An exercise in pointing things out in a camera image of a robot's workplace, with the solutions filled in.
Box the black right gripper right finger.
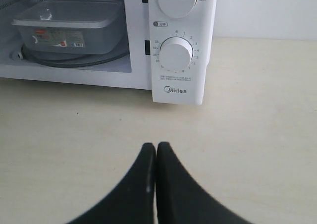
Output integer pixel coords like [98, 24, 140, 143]
[156, 142, 249, 224]

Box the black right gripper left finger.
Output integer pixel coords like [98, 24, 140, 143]
[70, 143, 156, 224]

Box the white plastic food container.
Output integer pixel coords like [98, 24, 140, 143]
[12, 0, 126, 55]

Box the white Midea microwave oven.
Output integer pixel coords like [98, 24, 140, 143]
[0, 0, 217, 105]

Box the white lower timer knob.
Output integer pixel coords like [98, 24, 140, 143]
[159, 37, 193, 72]

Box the glass turntable plate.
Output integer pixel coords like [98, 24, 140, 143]
[10, 47, 129, 68]

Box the white upper power knob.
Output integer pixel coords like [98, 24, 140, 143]
[158, 0, 197, 18]

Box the black turntable roller ring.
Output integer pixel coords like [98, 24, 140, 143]
[14, 45, 117, 68]

